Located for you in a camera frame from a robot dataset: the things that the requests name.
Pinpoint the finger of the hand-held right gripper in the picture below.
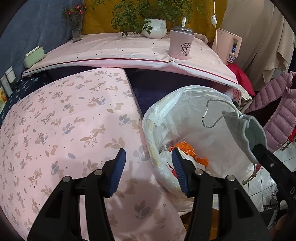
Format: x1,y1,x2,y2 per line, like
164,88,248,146
252,144,292,186

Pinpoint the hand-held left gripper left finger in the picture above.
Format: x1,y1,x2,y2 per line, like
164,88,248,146
27,148,127,241

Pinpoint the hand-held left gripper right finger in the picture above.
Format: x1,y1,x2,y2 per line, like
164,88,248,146
171,147,271,241

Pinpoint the orange plastic bag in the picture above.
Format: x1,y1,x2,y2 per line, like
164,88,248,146
168,142,210,173

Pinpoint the grey face mask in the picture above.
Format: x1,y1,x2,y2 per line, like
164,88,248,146
202,99,269,184

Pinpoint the white plastic trash bag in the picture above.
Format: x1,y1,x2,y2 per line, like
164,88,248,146
142,85,262,210

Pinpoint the pink puffer jacket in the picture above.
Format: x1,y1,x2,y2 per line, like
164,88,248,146
245,71,296,153

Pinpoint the pale pink cloth red stripe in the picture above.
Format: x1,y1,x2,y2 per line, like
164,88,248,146
22,32,245,93

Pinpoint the pink cup with lid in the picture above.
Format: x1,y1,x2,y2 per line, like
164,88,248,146
169,25,195,60

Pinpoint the navy floral cloth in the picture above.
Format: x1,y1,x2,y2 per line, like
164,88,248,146
0,76,50,121

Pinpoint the white appliance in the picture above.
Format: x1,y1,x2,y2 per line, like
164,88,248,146
211,28,243,66

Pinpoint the beige curtain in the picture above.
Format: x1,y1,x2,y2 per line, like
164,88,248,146
218,0,296,90

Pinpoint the pale green tissue box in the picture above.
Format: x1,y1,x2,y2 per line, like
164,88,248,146
23,46,45,69

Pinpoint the white pinkish bottle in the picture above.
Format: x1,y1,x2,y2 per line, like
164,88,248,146
0,75,13,98

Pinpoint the white bottle with dark base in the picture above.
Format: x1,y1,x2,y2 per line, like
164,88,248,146
5,66,16,90

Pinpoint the green plant in white pot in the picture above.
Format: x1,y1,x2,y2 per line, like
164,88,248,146
91,0,204,39

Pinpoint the glass vase with flowers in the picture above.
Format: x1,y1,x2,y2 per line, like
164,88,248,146
63,4,88,42

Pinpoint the mustard yellow cloth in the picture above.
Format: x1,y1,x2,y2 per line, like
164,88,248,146
81,0,228,43

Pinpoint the blue grey cloth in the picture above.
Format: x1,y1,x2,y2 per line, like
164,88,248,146
0,0,86,77

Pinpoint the white cable with switch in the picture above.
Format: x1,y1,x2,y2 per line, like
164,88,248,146
210,0,219,47

